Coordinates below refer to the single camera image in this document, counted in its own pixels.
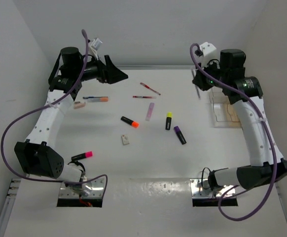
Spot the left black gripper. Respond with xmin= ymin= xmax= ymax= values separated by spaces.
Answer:
xmin=74 ymin=54 xmax=127 ymax=84

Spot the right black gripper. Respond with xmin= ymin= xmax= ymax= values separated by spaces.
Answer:
xmin=194 ymin=58 xmax=227 ymax=91

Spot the red capped pen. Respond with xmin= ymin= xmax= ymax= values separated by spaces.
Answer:
xmin=132 ymin=95 xmax=156 ymax=99

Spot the red gel pen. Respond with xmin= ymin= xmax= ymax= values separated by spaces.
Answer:
xmin=140 ymin=82 xmax=161 ymax=96

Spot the clear pen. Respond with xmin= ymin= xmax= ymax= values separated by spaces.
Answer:
xmin=191 ymin=69 xmax=201 ymax=100

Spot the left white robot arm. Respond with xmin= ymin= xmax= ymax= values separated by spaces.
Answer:
xmin=14 ymin=47 xmax=128 ymax=183

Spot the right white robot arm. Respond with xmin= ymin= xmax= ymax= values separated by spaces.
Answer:
xmin=192 ymin=43 xmax=287 ymax=190

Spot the orange clear highlighter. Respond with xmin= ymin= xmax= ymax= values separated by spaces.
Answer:
xmin=87 ymin=97 xmax=108 ymax=103

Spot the clear acrylic container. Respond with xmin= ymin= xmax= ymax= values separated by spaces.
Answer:
xmin=208 ymin=88 xmax=242 ymax=128

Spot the yellow black highlighter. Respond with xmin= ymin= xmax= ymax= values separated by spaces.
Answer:
xmin=165 ymin=112 xmax=172 ymax=130

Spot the pink eraser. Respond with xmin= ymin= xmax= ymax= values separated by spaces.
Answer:
xmin=73 ymin=102 xmax=86 ymax=109

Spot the pink translucent highlighter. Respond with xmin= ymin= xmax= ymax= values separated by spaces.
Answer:
xmin=145 ymin=102 xmax=155 ymax=121

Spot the orange black highlighter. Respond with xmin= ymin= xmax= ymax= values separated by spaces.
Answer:
xmin=121 ymin=116 xmax=140 ymax=128

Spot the purple black highlighter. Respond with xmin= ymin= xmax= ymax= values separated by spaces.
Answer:
xmin=174 ymin=126 xmax=186 ymax=145

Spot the white eraser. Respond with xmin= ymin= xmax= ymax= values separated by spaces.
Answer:
xmin=121 ymin=134 xmax=130 ymax=145

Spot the pink black highlighter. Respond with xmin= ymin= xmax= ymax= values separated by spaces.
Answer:
xmin=71 ymin=151 xmax=93 ymax=161

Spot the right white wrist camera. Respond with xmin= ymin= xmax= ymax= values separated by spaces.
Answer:
xmin=195 ymin=42 xmax=217 ymax=60

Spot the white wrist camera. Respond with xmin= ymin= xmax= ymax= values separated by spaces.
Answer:
xmin=195 ymin=42 xmax=217 ymax=60
xmin=88 ymin=38 xmax=103 ymax=57

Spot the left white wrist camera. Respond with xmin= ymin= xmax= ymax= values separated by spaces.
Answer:
xmin=88 ymin=38 xmax=103 ymax=57

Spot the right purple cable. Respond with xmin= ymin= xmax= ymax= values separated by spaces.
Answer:
xmin=189 ymin=43 xmax=279 ymax=221

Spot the purple cable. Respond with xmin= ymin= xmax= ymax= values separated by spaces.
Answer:
xmin=0 ymin=29 xmax=109 ymax=198
xmin=189 ymin=43 xmax=279 ymax=221

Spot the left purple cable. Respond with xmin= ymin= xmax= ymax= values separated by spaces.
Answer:
xmin=0 ymin=29 xmax=109 ymax=198

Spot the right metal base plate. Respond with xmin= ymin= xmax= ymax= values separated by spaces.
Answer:
xmin=189 ymin=178 xmax=236 ymax=199

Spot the metal base plate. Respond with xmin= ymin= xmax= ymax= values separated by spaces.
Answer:
xmin=189 ymin=178 xmax=236 ymax=199
xmin=59 ymin=178 xmax=106 ymax=199

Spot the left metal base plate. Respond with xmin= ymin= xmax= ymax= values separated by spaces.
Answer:
xmin=59 ymin=178 xmax=106 ymax=199

